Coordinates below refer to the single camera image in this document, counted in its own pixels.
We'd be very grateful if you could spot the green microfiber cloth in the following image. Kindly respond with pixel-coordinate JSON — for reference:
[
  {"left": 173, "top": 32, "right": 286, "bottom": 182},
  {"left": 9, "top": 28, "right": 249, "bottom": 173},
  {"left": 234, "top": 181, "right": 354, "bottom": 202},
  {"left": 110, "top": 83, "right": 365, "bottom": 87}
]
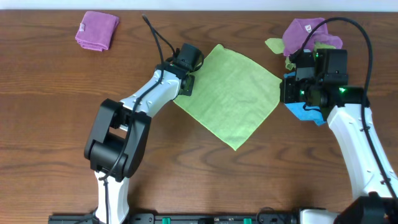
[{"left": 174, "top": 44, "right": 281, "bottom": 150}]

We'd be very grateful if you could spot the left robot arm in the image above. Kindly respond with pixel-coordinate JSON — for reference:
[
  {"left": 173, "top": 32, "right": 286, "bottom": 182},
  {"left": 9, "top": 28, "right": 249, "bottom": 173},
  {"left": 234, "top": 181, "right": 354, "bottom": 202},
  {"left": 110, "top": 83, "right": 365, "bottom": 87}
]
[{"left": 84, "top": 44, "right": 204, "bottom": 223}]

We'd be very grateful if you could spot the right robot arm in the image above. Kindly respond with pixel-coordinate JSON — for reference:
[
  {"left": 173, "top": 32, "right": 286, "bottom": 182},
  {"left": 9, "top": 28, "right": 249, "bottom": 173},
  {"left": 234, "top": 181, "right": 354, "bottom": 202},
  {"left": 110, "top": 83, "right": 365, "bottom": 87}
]
[{"left": 280, "top": 49, "right": 397, "bottom": 223}]

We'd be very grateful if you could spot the blue microfiber cloth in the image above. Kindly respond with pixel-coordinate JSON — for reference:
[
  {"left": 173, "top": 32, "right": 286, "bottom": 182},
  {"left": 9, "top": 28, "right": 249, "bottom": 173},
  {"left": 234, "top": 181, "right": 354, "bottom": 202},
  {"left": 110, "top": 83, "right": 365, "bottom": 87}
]
[{"left": 283, "top": 72, "right": 327, "bottom": 126}]

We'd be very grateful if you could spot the crumpled olive green cloth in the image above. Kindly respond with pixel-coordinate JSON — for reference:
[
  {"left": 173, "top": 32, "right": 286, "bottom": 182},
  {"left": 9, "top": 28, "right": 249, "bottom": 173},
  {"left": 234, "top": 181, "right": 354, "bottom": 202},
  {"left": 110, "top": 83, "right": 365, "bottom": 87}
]
[{"left": 265, "top": 38, "right": 336, "bottom": 70}]

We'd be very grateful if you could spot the crumpled purple cloth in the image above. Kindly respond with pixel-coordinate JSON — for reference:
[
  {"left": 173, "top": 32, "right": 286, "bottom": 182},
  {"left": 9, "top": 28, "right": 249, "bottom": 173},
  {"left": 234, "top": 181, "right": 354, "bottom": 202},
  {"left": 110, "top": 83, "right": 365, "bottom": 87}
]
[{"left": 282, "top": 17, "right": 343, "bottom": 57}]

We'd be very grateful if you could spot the folded purple cloth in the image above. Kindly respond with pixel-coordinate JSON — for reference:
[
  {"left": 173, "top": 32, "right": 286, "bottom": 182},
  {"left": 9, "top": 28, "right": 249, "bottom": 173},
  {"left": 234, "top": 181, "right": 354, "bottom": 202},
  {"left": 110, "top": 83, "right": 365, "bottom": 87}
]
[{"left": 75, "top": 11, "right": 119, "bottom": 52}]

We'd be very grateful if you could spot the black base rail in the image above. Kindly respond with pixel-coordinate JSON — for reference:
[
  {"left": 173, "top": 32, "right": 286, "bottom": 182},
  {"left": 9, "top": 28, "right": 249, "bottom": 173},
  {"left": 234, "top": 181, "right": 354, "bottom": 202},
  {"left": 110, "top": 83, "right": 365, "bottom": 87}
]
[{"left": 48, "top": 212, "right": 300, "bottom": 224}]

